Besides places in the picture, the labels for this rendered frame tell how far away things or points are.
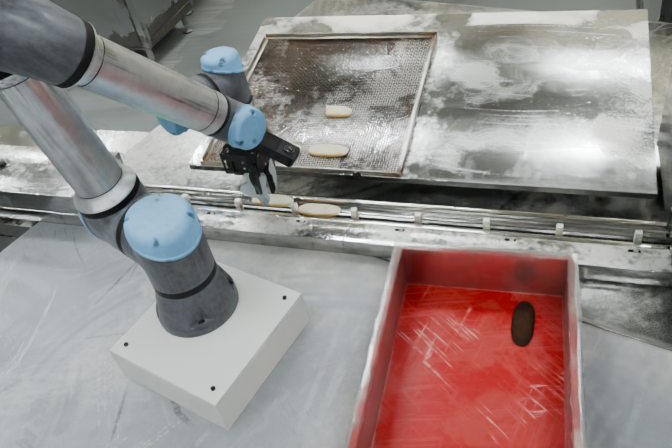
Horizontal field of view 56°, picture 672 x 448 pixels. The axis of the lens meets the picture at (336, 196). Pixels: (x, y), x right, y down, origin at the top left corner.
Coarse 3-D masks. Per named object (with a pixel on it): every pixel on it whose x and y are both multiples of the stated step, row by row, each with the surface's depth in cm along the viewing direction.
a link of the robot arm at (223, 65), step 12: (216, 48) 120; (228, 48) 119; (204, 60) 117; (216, 60) 116; (228, 60) 117; (240, 60) 120; (204, 72) 118; (216, 72) 117; (228, 72) 117; (240, 72) 120; (216, 84) 117; (228, 84) 118; (240, 84) 120; (228, 96) 119; (240, 96) 121
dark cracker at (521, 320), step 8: (520, 304) 114; (528, 304) 114; (520, 312) 113; (528, 312) 112; (512, 320) 112; (520, 320) 111; (528, 320) 111; (512, 328) 111; (520, 328) 110; (528, 328) 110; (512, 336) 110; (520, 336) 109; (528, 336) 109; (520, 344) 108
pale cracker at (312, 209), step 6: (306, 204) 141; (312, 204) 140; (318, 204) 140; (324, 204) 140; (300, 210) 140; (306, 210) 139; (312, 210) 139; (318, 210) 139; (324, 210) 138; (330, 210) 138; (336, 210) 138; (324, 216) 138; (330, 216) 138
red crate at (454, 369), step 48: (432, 288) 121; (432, 336) 113; (480, 336) 111; (432, 384) 106; (480, 384) 104; (528, 384) 103; (384, 432) 100; (432, 432) 99; (480, 432) 98; (528, 432) 97
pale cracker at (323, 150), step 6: (318, 144) 149; (324, 144) 149; (330, 144) 148; (312, 150) 148; (318, 150) 148; (324, 150) 147; (330, 150) 147; (336, 150) 146; (342, 150) 146; (324, 156) 147; (330, 156) 147; (336, 156) 146
